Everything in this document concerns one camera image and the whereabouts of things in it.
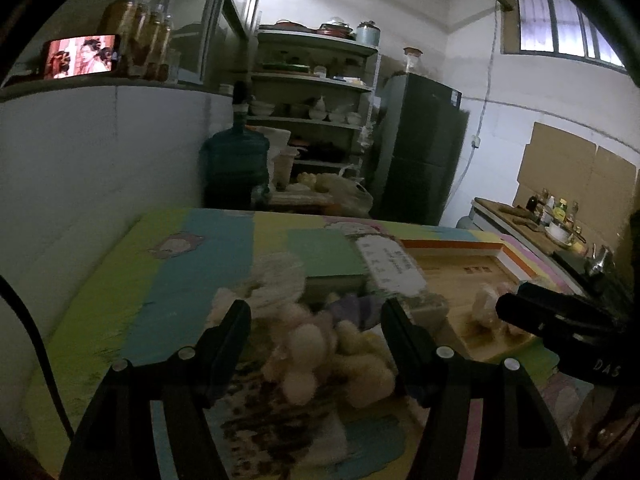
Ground white sack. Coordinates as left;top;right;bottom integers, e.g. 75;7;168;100
260;127;292;161

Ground beige plush toy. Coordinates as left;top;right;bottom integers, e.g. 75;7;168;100
335;320;398;408

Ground steel kettle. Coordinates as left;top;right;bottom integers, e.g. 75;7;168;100
582;244;616;278

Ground person's right hand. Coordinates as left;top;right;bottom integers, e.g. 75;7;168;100
570;395;640;466

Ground cardboard sheets on wall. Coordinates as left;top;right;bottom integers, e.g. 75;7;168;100
515;121;640;261

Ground brown carton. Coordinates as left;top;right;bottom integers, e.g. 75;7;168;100
270;190;336;212

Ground large amber glass jar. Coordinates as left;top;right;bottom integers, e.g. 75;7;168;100
100;0;141;36

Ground blue water jug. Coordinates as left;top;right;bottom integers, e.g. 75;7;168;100
200;127;271;208

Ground orange-edged cardboard box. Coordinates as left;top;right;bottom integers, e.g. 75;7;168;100
400;239;561;365

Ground light blue pot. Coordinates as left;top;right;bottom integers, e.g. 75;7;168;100
356;20;383;46

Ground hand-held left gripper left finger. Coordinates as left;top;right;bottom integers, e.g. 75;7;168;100
60;299;252;480

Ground purple soft item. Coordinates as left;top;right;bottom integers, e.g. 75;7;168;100
324;294;383;332

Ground translucent plastic container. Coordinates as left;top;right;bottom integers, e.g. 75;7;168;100
272;149;298;186

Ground wall cable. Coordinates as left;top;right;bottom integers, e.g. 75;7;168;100
450;0;503;211

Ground white bowl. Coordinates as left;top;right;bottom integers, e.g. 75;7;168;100
544;222;573;244

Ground black induction cooker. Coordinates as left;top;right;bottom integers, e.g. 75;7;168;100
552;250;601;288

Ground red pot with glass lid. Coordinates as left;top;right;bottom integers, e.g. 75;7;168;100
320;16;355;36

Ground barred window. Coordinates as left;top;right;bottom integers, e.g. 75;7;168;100
497;0;628;68

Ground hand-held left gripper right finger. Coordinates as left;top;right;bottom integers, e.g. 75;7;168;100
381;297;571;480

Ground floral tissue packet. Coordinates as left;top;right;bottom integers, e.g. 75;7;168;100
356;236;449;328

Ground cream plush toy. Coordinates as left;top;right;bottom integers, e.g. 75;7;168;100
472;284;518;338

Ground leopard print cloth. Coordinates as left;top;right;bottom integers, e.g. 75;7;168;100
220;375;351;480

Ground white metal shelf rack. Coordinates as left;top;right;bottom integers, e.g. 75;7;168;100
247;27;383;183

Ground grey refrigerator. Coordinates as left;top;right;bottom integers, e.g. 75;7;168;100
372;72;471;226

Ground plastic bag of vegetables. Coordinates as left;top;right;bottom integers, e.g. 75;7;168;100
295;172;373;216

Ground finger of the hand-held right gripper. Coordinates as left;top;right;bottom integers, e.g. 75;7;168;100
496;292;601;347
517;281;621;321

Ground aluminium sliding window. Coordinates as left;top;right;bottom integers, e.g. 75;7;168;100
165;0;261;86

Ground row of condiment bottles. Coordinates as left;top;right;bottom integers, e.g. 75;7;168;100
525;189;583;228

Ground kitchen counter with wooden top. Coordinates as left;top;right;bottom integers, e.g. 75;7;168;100
470;197;640;301

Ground green flat packet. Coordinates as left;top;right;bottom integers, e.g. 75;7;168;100
287;231;369;303

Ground pinkish round plush toy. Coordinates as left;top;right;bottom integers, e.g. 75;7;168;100
262;305;336;406

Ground phone with lit screen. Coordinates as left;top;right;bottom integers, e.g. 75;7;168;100
41;34;122;80

